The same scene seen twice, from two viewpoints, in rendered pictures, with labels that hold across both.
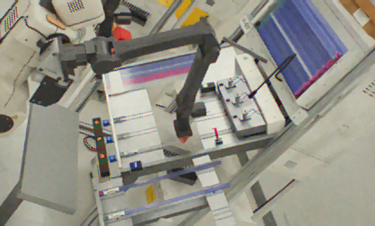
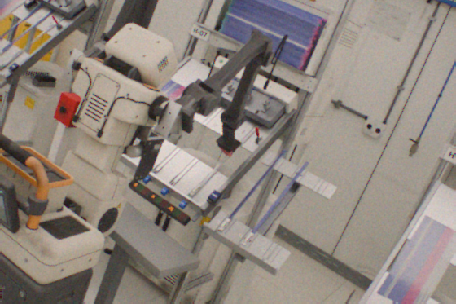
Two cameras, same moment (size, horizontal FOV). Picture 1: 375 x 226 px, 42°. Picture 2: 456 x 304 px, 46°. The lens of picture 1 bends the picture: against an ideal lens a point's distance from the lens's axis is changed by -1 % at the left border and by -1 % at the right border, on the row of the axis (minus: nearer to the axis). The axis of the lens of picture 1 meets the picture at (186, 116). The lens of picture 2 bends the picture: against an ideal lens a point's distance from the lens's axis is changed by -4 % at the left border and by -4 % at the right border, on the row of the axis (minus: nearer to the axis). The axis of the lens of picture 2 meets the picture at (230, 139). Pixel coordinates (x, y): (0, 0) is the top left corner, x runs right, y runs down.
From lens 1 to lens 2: 1.08 m
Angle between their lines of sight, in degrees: 26
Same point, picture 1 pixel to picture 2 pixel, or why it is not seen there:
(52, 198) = (180, 262)
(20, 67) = (116, 152)
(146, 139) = (196, 172)
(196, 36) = (260, 46)
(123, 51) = (219, 85)
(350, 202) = (310, 151)
